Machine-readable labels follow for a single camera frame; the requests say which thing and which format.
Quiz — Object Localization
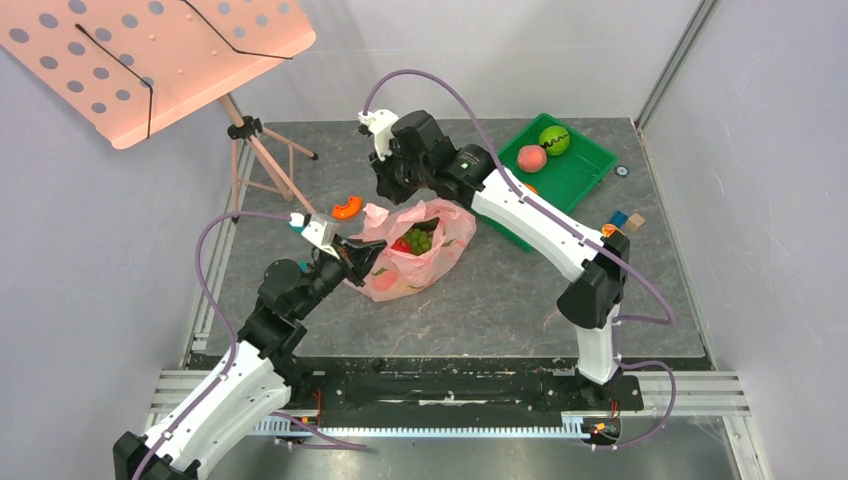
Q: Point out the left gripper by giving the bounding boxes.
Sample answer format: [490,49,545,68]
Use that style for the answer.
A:
[293,233,387,318]

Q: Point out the pink plastic bag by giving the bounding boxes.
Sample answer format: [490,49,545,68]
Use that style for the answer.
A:
[358,199,476,302]

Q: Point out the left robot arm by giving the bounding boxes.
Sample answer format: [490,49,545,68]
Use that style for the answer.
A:
[112,235,387,479]

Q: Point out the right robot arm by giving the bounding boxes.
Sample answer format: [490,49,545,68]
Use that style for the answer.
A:
[358,109,630,408]

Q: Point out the red fake fruit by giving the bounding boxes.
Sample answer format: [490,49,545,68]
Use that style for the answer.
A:
[391,238,413,253]

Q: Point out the green fake grapes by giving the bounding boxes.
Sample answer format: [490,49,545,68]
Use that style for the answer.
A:
[402,228,433,256]

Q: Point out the pink fake peach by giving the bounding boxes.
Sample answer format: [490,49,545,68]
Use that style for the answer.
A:
[516,145,548,173]

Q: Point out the green fake melon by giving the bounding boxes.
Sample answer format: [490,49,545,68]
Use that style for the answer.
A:
[539,125,571,156]

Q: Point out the orange arch block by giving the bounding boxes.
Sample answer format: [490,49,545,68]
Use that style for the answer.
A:
[331,196,364,220]

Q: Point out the green plastic tray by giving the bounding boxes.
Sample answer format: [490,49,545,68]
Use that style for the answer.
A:
[498,113,617,214]

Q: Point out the blue toy brick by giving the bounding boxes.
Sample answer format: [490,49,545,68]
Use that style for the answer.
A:
[609,211,629,228]

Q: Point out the wooden cube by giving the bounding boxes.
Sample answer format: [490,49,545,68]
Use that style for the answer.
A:
[624,213,646,232]

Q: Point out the pink music stand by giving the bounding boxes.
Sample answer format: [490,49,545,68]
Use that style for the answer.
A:
[1,1,316,201]

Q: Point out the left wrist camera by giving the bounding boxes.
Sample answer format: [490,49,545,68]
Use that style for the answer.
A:
[289,213,340,259]

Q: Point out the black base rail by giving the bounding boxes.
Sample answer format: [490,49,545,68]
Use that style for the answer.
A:
[282,356,644,429]

